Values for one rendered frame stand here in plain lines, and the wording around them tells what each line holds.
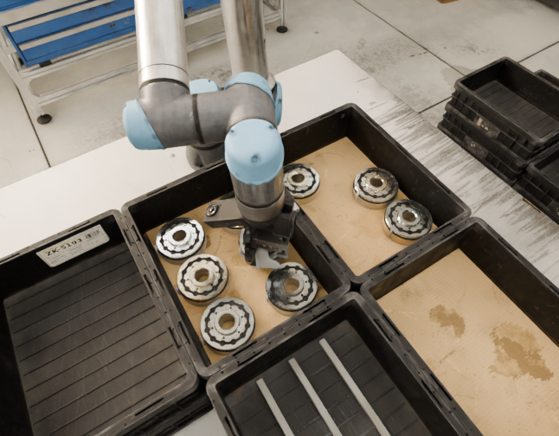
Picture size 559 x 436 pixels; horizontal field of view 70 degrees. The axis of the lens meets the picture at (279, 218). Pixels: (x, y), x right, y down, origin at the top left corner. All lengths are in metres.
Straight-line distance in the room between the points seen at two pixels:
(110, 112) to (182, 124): 2.05
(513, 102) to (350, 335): 1.38
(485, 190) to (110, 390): 1.03
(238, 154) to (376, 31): 2.70
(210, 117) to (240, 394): 0.48
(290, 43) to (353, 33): 0.46
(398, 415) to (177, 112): 0.61
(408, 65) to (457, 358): 2.27
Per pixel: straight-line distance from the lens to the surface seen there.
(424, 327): 0.84
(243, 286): 0.83
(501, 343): 0.88
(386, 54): 2.92
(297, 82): 1.46
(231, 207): 0.68
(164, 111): 0.60
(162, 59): 0.65
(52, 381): 0.88
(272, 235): 0.67
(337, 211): 0.92
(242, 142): 0.51
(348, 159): 1.03
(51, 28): 2.52
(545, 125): 1.89
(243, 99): 0.59
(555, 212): 1.75
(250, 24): 0.90
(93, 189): 1.25
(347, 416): 0.77
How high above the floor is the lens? 1.58
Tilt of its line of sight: 56 degrees down
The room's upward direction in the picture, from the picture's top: 2 degrees counter-clockwise
